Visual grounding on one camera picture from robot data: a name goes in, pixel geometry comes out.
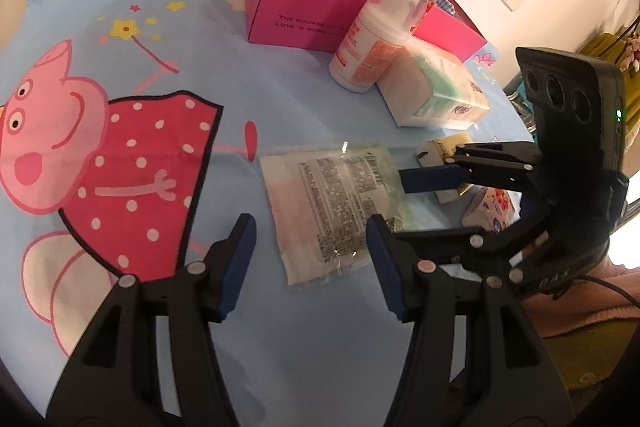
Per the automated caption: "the white pump bottle orange label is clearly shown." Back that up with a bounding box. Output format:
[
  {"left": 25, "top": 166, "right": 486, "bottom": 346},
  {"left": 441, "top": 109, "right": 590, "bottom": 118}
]
[{"left": 329, "top": 0, "right": 436, "bottom": 94}]

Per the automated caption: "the hanging plush toy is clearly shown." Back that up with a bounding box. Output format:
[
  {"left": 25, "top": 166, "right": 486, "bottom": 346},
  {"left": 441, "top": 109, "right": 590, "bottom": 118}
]
[{"left": 617, "top": 34, "right": 640, "bottom": 72}]

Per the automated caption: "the clear plastic sachet pack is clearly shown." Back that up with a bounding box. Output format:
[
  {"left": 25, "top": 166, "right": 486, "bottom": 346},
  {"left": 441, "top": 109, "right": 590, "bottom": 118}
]
[{"left": 259, "top": 142, "right": 416, "bottom": 290}]

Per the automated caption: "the black cable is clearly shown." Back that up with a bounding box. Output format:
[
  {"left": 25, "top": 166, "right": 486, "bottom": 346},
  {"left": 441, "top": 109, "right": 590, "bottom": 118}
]
[{"left": 575, "top": 274, "right": 640, "bottom": 309}]

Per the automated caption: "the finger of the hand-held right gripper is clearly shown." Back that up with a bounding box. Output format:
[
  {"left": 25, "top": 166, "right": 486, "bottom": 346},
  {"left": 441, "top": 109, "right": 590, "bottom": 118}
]
[
  {"left": 397, "top": 141, "right": 546, "bottom": 198},
  {"left": 395, "top": 217, "right": 547, "bottom": 278}
]

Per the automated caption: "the small floral tissue packet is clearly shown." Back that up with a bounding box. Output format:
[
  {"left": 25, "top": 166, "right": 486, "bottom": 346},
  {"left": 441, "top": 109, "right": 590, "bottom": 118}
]
[{"left": 460, "top": 186, "right": 519, "bottom": 234}]

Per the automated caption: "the yellow tissue packet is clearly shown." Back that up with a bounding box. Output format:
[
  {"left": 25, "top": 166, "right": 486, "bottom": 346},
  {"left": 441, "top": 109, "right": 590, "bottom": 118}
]
[{"left": 416, "top": 133, "right": 476, "bottom": 204}]

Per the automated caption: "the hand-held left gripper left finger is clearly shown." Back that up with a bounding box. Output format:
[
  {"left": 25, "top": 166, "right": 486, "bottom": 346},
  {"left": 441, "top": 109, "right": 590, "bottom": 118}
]
[{"left": 45, "top": 213, "right": 259, "bottom": 427}]

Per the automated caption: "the pink knitted blanket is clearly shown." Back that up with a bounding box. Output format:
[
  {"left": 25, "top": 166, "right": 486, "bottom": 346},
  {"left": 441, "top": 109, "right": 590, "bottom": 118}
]
[{"left": 522, "top": 257, "right": 640, "bottom": 339}]

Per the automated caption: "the cartoon pig printed bed sheet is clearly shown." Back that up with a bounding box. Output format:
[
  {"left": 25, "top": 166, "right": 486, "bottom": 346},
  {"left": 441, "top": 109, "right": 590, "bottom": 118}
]
[{"left": 0, "top": 0, "right": 538, "bottom": 427}]

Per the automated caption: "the yellow garment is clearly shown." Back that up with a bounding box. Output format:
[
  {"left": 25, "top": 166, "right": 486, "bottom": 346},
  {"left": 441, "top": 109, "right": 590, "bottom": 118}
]
[{"left": 580, "top": 19, "right": 640, "bottom": 74}]

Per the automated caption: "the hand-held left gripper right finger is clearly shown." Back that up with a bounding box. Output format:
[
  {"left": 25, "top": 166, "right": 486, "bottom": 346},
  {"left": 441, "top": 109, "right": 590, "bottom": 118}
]
[{"left": 365, "top": 213, "right": 577, "bottom": 427}]

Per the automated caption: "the pastel tissue pack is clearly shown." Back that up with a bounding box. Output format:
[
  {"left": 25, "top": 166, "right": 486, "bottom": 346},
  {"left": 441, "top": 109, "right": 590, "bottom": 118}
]
[{"left": 376, "top": 42, "right": 492, "bottom": 130}]

